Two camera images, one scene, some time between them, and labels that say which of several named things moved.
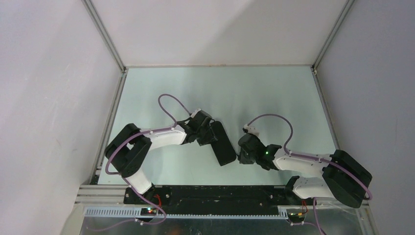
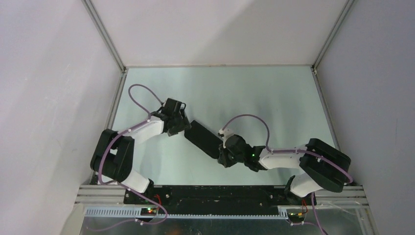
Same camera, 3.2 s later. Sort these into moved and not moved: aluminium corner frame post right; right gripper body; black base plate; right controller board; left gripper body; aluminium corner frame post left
Moved: right gripper body; left gripper body
Not moved: black base plate; aluminium corner frame post left; right controller board; aluminium corner frame post right
